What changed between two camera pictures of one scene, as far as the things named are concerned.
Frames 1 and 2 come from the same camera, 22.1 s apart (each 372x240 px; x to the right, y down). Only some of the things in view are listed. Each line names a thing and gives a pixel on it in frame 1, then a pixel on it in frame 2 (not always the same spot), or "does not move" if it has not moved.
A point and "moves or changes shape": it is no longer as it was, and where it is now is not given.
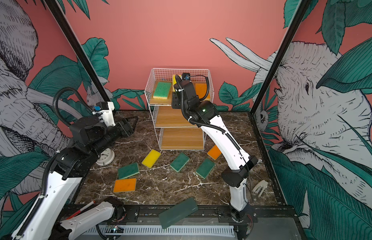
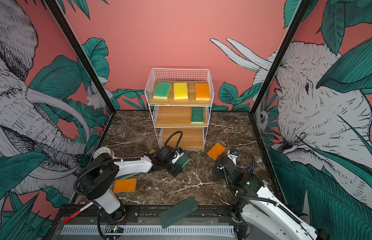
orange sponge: x=125 y=185 does not move
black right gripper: x=177 y=100 to x=215 y=167
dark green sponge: x=205 y=168 moves or changes shape
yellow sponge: x=174 y=79 moves or changes shape
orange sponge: x=214 y=152 does not move
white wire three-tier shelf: x=175 y=132 does not move
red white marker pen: x=79 y=211 does not move
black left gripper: x=121 y=127 to x=173 y=172
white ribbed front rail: x=220 y=230 does not move
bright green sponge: x=162 y=90 does not move
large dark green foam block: x=178 y=211 does not move
